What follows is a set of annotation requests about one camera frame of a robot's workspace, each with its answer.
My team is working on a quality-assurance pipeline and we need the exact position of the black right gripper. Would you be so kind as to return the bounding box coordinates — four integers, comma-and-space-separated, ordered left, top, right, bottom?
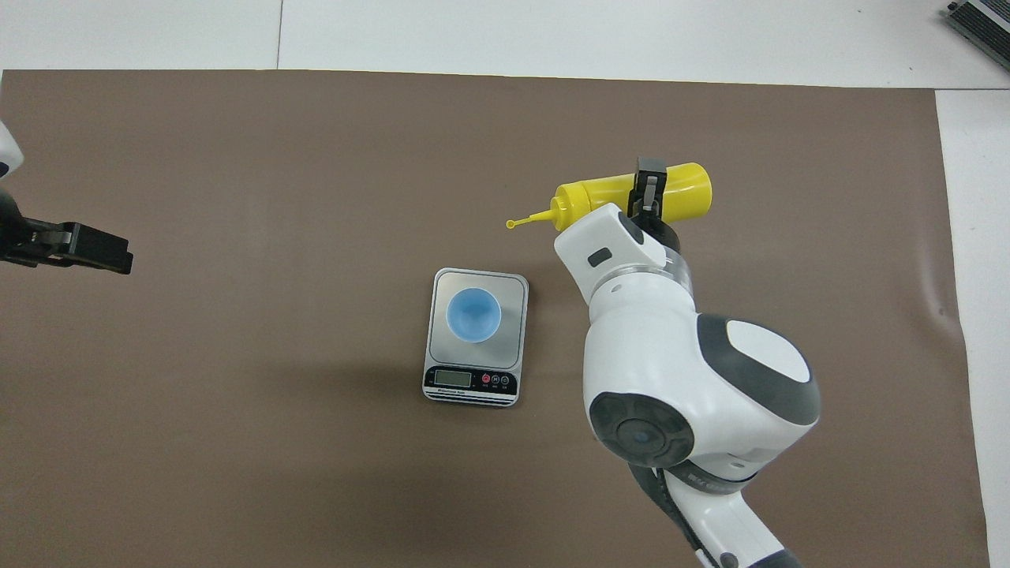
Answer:
627, 156, 681, 255

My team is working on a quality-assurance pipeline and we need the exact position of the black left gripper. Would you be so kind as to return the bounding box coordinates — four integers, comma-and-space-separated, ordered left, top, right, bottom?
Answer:
0, 185, 135, 275

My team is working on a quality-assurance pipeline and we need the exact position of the yellow squeeze seasoning bottle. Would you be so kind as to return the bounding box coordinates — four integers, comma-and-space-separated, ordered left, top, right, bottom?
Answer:
505, 162, 713, 234

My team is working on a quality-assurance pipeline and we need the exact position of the light blue plastic cup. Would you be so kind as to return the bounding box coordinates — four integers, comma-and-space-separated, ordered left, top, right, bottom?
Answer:
446, 288, 502, 344

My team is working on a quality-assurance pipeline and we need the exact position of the silver digital kitchen scale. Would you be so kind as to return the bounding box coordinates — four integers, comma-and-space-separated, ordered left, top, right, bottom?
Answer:
422, 267, 529, 408

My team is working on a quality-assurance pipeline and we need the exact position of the brown table mat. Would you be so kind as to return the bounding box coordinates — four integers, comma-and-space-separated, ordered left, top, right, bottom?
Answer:
0, 69, 991, 568

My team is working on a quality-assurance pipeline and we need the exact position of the grey ribbed metal device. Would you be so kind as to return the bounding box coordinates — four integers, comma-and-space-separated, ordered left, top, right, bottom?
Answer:
945, 0, 1010, 73

